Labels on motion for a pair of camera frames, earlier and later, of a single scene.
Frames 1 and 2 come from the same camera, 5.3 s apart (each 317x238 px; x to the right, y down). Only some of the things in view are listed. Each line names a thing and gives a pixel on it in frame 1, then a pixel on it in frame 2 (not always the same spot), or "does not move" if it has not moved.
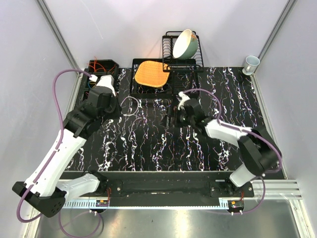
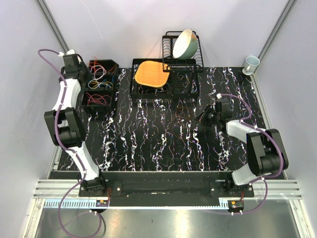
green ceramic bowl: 185,45 does not move
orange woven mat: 150,73 does not move
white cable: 120,105 to 98,68
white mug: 250,65 does not move
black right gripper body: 185,119 to 209,116
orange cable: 94,67 does not move
